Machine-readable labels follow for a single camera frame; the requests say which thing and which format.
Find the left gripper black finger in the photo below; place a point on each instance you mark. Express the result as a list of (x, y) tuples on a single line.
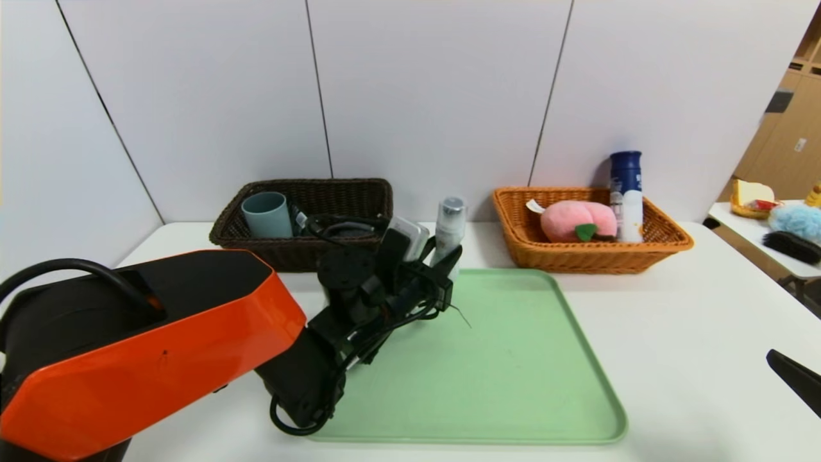
[(426, 247), (451, 263)]

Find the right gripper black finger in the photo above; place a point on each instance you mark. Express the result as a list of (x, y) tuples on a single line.
[(798, 378)]

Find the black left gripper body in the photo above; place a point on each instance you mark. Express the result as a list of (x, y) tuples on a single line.
[(441, 283)]

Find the small white bottle silver cap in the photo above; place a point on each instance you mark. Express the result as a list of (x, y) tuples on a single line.
[(449, 224)]

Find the dark grey towel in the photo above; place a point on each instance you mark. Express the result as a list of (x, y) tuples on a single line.
[(353, 229)]

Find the pink plush peach toy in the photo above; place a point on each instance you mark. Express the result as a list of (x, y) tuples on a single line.
[(571, 221)]

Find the blue-grey plastic cup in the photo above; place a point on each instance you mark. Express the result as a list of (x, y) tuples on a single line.
[(266, 218)]

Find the white bottle with blue cap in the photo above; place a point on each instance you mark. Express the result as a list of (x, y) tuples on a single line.
[(625, 186)]

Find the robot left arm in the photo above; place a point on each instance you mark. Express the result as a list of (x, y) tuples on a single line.
[(160, 353)]

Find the dark brown wicker basket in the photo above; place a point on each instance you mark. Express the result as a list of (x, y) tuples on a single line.
[(256, 247)]

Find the orange wicker basket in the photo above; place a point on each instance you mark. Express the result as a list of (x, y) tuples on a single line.
[(641, 253)]

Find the light green plastic tray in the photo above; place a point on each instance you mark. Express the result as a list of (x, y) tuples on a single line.
[(500, 385)]

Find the black brush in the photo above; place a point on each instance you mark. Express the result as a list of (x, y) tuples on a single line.
[(792, 249)]

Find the light blue fluffy sponge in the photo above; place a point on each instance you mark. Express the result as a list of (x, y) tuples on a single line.
[(798, 221)]

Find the white side table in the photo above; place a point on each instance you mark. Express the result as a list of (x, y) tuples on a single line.
[(744, 231)]

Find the small yellow toy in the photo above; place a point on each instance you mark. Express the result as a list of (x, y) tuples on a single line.
[(816, 194)]

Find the yellow bowl with snacks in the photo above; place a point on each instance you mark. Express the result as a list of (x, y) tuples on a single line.
[(749, 196)]

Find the light wooden cabinet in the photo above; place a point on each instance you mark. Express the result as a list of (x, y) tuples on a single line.
[(786, 147)]

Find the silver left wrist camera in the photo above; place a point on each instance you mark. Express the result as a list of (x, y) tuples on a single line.
[(410, 237)]

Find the black table leg frame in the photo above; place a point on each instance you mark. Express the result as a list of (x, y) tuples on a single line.
[(805, 292)]

